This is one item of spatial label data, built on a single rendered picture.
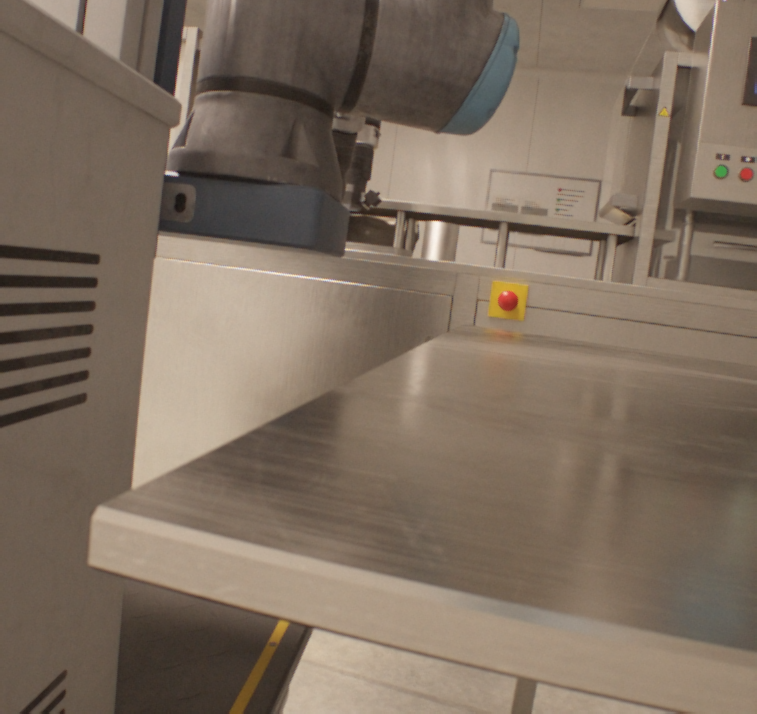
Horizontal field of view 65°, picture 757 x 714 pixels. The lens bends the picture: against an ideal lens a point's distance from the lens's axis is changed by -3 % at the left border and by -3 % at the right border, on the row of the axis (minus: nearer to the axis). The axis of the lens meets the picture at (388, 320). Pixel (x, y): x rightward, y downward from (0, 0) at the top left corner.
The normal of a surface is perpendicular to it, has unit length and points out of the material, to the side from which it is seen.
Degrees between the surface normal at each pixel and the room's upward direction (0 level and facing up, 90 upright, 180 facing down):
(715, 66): 90
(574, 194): 90
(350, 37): 105
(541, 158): 90
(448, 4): 80
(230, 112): 70
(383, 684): 0
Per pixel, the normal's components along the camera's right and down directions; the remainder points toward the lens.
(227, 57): -0.37, 0.01
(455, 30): 0.31, -0.07
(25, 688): 0.98, 0.14
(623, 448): 0.13, -0.99
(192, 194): -0.11, 0.05
